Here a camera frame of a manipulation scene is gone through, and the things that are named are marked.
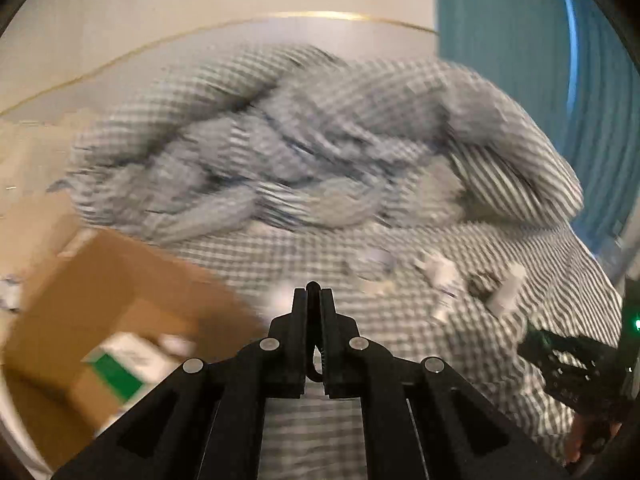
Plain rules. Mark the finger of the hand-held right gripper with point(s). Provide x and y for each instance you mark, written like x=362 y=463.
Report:
x=539 y=351

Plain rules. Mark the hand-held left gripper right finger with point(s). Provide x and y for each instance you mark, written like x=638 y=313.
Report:
x=327 y=330

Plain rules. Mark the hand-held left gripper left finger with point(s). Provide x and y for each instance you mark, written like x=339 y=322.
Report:
x=300 y=320

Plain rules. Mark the clear plastic bag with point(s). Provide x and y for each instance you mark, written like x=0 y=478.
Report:
x=371 y=266

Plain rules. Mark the white small item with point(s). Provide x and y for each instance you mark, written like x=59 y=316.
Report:
x=439 y=271
x=442 y=307

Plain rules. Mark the brown cardboard box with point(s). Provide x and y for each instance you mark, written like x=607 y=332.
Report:
x=100 y=285

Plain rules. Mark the person's right hand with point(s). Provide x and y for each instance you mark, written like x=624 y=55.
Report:
x=579 y=440

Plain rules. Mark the green white medicine box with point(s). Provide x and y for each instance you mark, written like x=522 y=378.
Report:
x=120 y=375

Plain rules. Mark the grey checked duvet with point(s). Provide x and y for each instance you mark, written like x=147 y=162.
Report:
x=325 y=125

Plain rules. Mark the teal curtain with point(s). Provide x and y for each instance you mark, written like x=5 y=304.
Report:
x=500 y=20

